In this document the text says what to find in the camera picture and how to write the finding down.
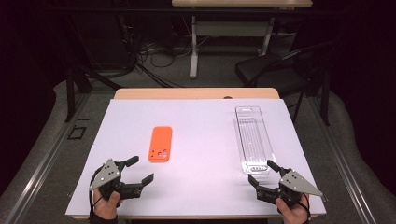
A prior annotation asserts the black tape square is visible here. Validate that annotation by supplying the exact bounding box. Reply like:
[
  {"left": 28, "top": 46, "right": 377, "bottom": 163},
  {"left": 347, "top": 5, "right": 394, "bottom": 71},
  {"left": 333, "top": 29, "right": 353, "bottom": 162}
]
[{"left": 67, "top": 125, "right": 88, "bottom": 141}]

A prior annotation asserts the bundle of floor cables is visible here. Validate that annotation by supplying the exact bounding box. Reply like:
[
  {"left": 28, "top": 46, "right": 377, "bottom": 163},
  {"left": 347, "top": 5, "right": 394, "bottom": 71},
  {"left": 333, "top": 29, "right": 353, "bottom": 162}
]
[{"left": 118, "top": 15, "right": 213, "bottom": 89}]

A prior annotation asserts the black folding chair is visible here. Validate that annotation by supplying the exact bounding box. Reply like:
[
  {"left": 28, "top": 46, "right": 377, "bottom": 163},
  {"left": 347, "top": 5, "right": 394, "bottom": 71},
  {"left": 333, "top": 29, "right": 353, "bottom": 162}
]
[{"left": 234, "top": 40, "right": 335, "bottom": 124}]

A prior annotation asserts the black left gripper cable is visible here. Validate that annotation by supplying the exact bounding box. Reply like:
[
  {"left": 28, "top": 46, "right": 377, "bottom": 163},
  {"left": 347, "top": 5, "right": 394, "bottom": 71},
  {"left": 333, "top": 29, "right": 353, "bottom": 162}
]
[{"left": 89, "top": 166, "right": 106, "bottom": 218}]

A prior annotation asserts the white-legged desk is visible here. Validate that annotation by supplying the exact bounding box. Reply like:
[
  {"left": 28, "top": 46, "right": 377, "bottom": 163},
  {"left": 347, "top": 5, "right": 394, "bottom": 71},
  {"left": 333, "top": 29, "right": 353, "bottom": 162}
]
[{"left": 171, "top": 0, "right": 314, "bottom": 79}]

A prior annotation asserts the black metal post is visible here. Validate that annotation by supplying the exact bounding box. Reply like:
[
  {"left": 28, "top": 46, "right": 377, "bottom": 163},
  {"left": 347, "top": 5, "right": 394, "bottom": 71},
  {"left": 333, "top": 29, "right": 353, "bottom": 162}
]
[{"left": 320, "top": 68, "right": 331, "bottom": 127}]

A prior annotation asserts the metal floor rail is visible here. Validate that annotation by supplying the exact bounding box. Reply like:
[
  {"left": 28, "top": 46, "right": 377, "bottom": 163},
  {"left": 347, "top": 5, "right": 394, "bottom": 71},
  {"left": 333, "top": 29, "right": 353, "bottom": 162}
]
[
  {"left": 306, "top": 96, "right": 378, "bottom": 224},
  {"left": 3, "top": 92, "right": 92, "bottom": 224}
]

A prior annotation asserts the clear plastic package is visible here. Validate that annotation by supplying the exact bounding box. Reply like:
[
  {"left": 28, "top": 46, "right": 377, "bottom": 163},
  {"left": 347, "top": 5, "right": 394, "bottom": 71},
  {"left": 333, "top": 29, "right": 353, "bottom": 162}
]
[{"left": 233, "top": 105, "right": 277, "bottom": 175}]

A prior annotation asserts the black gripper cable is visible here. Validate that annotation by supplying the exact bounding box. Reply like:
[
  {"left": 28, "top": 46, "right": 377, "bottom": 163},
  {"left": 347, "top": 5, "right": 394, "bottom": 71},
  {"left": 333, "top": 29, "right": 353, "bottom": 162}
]
[
  {"left": 297, "top": 192, "right": 312, "bottom": 220},
  {"left": 89, "top": 166, "right": 106, "bottom": 218}
]

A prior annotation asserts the black metal stand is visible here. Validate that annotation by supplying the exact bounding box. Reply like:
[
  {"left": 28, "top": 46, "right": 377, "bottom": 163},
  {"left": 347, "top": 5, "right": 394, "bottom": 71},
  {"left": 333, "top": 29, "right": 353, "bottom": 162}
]
[{"left": 64, "top": 46, "right": 123, "bottom": 123}]

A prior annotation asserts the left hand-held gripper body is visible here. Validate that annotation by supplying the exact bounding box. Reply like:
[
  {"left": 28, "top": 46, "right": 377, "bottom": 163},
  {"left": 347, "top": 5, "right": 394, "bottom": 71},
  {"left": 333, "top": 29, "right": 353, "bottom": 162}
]
[{"left": 89, "top": 158, "right": 145, "bottom": 201}]

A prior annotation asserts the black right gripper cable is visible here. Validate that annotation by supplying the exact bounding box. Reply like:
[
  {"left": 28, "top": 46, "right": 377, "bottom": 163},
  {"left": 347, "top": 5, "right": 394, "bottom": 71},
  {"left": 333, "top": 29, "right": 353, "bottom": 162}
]
[{"left": 297, "top": 192, "right": 312, "bottom": 220}]

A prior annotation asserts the person's left hand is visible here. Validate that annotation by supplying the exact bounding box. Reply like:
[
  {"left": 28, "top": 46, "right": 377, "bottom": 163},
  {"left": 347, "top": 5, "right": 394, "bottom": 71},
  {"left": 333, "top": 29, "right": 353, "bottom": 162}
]
[{"left": 92, "top": 187, "right": 120, "bottom": 218}]

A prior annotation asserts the wooden table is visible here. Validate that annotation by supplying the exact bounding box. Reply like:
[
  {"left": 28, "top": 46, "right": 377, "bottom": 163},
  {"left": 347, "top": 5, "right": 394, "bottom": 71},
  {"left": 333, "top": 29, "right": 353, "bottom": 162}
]
[{"left": 113, "top": 87, "right": 280, "bottom": 101}]

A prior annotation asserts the person's right hand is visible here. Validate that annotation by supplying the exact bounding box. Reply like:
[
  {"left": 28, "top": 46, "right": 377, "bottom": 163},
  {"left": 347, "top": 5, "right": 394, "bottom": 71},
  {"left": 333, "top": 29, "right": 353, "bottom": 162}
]
[{"left": 275, "top": 192, "right": 311, "bottom": 223}]

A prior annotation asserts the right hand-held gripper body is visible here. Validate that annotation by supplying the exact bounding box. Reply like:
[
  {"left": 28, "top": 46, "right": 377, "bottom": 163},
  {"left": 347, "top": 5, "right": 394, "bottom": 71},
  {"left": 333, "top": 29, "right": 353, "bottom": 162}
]
[{"left": 255, "top": 168, "right": 325, "bottom": 208}]

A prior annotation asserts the orange phone case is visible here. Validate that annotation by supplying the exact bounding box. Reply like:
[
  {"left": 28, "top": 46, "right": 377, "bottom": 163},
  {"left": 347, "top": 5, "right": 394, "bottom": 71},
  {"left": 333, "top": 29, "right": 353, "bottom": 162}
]
[{"left": 148, "top": 126, "right": 173, "bottom": 162}]

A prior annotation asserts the white board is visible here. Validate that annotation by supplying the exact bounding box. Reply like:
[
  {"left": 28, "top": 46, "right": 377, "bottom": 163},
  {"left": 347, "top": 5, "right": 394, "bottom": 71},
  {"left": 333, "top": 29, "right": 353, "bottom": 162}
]
[{"left": 64, "top": 98, "right": 327, "bottom": 218}]

